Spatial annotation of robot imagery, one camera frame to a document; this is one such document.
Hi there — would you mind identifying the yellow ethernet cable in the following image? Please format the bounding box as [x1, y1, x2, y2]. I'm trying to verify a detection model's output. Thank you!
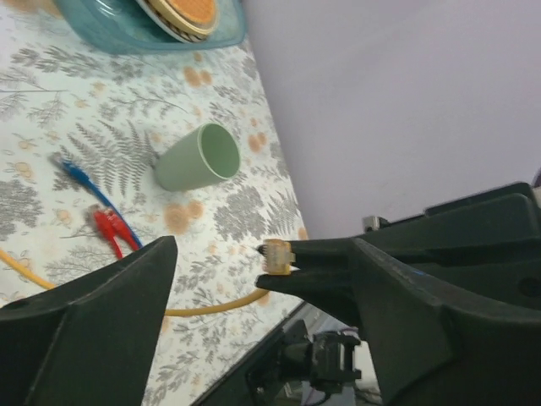
[0, 239, 297, 318]

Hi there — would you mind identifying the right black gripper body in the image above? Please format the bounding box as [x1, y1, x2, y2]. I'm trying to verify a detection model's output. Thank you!
[352, 183, 540, 405]

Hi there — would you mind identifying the blue ethernet cable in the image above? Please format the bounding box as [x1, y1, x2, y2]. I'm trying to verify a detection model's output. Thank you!
[48, 151, 145, 250]

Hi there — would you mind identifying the red ethernet cable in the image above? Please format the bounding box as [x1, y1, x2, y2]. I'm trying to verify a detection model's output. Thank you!
[86, 205, 128, 260]

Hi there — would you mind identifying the teal plastic container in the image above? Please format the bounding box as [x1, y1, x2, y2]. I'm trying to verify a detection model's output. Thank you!
[55, 1, 247, 55]

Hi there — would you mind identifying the woven round coasters stack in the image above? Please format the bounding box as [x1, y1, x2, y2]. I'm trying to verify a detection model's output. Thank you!
[136, 0, 219, 43]

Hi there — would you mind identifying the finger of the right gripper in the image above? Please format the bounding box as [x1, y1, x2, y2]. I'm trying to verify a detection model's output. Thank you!
[290, 238, 363, 275]
[255, 270, 363, 328]

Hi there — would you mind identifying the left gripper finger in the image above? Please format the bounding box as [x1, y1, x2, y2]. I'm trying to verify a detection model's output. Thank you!
[1, 236, 178, 405]

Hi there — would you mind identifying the floral table mat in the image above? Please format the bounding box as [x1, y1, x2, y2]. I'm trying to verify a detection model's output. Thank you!
[0, 0, 309, 406]

